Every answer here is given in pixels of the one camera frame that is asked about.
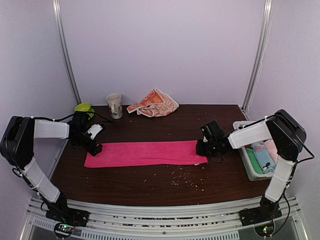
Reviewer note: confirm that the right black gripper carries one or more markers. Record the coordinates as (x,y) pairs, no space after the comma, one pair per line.
(199,151)

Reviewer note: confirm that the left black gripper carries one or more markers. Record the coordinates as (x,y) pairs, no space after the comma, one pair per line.
(89,148)

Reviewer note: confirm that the pink microfiber towel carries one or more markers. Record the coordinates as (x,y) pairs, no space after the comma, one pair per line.
(132,154)

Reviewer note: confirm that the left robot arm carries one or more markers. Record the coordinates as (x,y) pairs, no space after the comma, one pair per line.
(17,147)

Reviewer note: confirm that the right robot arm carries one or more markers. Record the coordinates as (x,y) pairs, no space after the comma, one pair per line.
(276,142)

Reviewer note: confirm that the green plastic plate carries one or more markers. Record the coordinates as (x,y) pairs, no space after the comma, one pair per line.
(91,113)

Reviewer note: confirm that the green plastic bowl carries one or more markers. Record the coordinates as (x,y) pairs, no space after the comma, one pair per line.
(83,107)

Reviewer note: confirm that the green rolled towel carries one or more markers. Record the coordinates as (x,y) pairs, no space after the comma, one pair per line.
(254,161)

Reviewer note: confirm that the white plastic basket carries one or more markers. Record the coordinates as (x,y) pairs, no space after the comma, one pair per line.
(248,137)

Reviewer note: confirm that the beige ceramic mug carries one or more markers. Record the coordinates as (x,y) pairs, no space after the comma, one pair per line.
(114,102)

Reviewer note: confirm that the light pink rolled towel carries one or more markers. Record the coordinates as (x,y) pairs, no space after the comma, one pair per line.
(271,148)

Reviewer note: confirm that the blue cartoon rolled towel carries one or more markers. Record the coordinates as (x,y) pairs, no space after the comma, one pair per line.
(263,158)

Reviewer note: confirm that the orange patterned towel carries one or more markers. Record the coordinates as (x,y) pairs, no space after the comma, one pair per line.
(155,104)

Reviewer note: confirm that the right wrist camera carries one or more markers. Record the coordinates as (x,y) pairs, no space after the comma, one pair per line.
(212,132)

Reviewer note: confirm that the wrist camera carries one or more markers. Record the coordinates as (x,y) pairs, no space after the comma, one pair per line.
(95,129)
(212,132)

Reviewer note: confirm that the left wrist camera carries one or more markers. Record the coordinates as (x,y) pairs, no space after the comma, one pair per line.
(95,129)

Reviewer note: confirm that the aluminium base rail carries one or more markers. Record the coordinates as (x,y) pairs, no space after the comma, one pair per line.
(217,221)

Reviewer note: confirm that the right aluminium frame post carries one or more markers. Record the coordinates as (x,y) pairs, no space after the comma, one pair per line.
(257,64)

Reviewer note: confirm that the aluminium frame post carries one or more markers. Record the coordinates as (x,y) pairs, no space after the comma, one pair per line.
(64,48)
(257,64)

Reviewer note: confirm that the left aluminium frame post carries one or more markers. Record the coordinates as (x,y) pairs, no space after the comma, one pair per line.
(64,48)

